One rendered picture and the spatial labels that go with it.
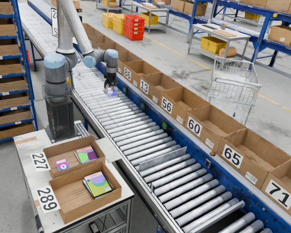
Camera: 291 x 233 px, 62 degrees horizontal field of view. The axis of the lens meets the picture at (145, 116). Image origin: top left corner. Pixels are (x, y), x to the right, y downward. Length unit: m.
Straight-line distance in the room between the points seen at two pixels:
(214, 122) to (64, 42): 1.43
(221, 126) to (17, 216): 2.03
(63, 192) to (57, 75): 0.84
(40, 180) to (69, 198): 0.27
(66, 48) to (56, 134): 0.71
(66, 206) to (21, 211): 1.08
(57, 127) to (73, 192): 0.63
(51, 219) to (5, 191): 1.34
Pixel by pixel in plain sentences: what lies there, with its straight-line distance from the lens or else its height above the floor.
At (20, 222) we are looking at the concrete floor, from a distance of 2.65.
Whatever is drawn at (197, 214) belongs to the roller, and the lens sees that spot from 1.72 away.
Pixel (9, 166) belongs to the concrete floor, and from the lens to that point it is 3.20.
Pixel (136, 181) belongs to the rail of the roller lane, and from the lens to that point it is 1.85.
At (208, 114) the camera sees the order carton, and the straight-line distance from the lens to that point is 2.32.
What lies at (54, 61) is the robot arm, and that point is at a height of 1.42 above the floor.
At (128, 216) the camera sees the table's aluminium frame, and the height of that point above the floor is 0.53.
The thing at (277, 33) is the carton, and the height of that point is 0.97.
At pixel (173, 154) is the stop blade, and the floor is 0.78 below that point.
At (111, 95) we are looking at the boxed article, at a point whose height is 1.11.
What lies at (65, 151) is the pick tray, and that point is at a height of 0.76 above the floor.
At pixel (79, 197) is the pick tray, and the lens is 1.72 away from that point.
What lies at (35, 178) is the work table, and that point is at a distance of 1.90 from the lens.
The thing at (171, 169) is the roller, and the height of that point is 0.75.
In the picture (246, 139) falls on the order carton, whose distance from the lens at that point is 2.12.
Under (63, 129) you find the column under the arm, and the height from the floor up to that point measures 0.83.
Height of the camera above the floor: 2.08
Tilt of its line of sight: 32 degrees down
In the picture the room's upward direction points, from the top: 6 degrees clockwise
